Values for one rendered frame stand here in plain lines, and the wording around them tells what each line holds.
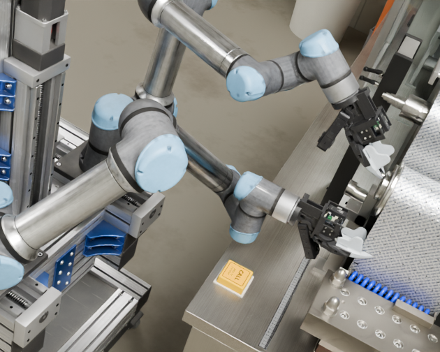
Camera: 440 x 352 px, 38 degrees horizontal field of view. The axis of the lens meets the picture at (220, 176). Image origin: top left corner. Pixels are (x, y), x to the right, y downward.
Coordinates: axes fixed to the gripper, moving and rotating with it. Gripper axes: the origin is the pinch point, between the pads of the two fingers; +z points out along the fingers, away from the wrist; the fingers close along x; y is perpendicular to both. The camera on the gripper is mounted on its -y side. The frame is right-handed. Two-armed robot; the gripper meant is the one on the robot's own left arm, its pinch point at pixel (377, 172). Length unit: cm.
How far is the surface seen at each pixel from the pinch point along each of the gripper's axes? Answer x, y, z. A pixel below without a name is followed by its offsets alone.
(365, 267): -7.0, -11.4, 20.0
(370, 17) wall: 378, -115, 35
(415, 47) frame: 35.6, 9.7, -14.9
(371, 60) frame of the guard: 95, -25, -2
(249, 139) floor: 171, -139, 31
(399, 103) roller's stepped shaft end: 22.7, 3.8, -6.3
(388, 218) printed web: -7.0, 0.2, 8.7
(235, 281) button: -19.2, -38.5, 7.9
